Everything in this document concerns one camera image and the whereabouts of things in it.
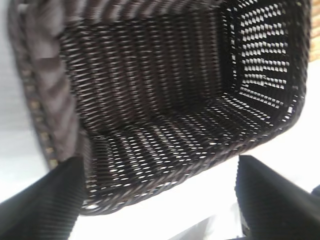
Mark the long striped bread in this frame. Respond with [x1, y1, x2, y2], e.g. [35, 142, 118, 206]
[309, 0, 320, 63]

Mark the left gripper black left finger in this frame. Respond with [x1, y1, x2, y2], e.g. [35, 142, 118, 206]
[0, 156, 87, 240]

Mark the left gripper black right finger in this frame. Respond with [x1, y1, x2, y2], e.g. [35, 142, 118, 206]
[233, 154, 320, 240]

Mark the dark brown wicker basket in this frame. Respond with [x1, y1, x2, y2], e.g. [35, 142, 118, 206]
[7, 0, 312, 217]

